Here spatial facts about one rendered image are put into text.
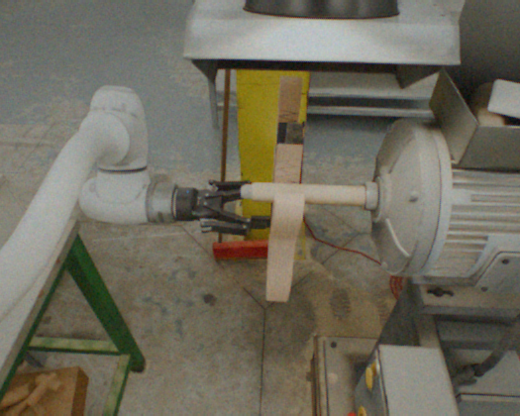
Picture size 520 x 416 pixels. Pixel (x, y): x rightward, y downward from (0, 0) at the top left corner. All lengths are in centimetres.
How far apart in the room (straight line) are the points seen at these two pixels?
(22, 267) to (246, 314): 144
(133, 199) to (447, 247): 59
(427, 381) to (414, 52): 44
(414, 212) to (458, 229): 6
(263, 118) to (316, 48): 114
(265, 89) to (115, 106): 82
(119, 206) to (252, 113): 86
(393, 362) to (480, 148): 33
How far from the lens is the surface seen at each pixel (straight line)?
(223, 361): 183
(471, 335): 81
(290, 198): 58
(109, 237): 236
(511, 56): 66
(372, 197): 63
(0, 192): 108
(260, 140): 164
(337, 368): 152
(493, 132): 52
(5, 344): 98
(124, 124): 78
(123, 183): 83
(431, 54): 48
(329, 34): 47
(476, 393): 90
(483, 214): 58
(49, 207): 64
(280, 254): 71
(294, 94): 80
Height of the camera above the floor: 168
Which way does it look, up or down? 46 degrees down
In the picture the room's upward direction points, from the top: straight up
